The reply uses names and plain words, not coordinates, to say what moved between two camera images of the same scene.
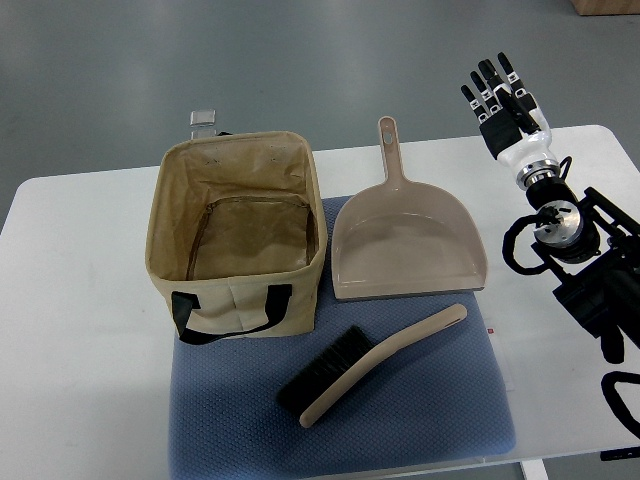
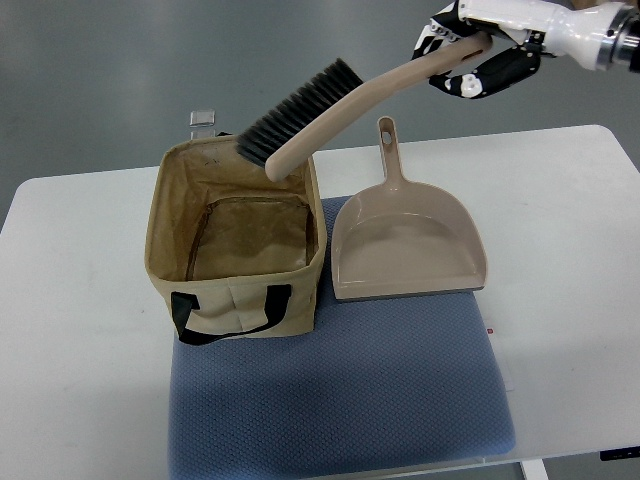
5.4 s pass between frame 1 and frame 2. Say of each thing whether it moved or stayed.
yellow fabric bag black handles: stayed
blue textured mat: stayed
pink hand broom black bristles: moved
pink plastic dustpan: stayed
